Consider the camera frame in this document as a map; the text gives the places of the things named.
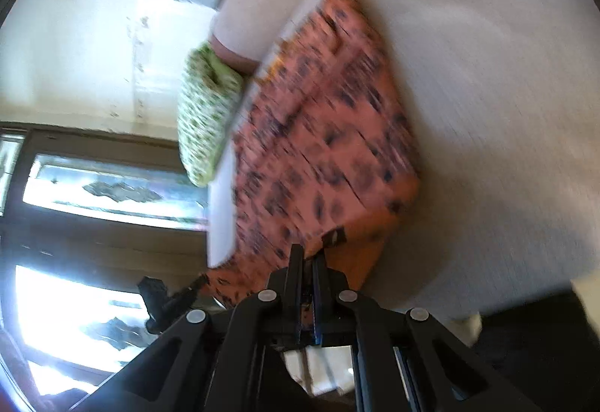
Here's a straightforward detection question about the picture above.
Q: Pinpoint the orange black patterned cloth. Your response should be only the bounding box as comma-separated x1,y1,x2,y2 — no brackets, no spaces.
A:
205,0,421,306

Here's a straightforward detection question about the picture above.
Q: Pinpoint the green white patterned pillow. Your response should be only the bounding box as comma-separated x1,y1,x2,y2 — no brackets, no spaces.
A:
177,41,245,186

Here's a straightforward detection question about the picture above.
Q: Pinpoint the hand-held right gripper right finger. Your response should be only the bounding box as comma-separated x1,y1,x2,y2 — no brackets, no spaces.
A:
312,251,545,412

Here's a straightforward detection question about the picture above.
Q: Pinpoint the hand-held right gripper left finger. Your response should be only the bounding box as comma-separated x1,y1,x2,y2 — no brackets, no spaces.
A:
70,244,305,412

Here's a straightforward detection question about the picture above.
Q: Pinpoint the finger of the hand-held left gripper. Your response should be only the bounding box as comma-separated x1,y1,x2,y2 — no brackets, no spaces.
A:
137,274,210,334

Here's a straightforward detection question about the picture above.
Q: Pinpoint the stained glass window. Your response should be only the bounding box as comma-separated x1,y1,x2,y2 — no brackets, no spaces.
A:
0,123,211,396

